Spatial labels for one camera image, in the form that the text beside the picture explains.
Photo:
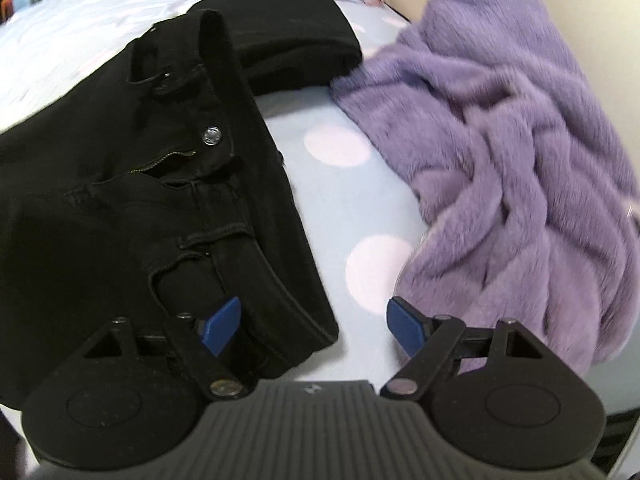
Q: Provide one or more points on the cream headboard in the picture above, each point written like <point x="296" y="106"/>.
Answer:
<point x="592" y="15"/>

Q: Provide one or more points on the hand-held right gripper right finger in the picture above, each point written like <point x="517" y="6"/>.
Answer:
<point x="406" y="331"/>

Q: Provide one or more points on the purple fluffy garment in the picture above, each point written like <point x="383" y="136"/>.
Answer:
<point x="500" y="160"/>

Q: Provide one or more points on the polka dot bed sheet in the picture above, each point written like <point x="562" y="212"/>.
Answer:
<point x="332" y="195"/>

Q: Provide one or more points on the black jeans pants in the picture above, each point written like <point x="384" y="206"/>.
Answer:
<point x="150" y="220"/>

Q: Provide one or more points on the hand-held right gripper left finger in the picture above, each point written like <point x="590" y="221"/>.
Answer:
<point x="220" y="328"/>

